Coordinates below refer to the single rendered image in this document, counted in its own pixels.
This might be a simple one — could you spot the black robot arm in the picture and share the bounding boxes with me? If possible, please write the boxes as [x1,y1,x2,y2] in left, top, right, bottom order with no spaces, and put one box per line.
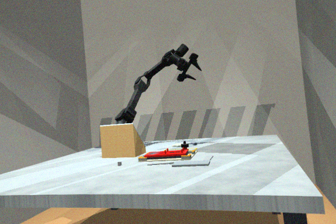
[115,44,189,124]

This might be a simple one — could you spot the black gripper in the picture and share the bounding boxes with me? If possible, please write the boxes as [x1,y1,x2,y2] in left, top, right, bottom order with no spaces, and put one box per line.
[175,53,201,82]

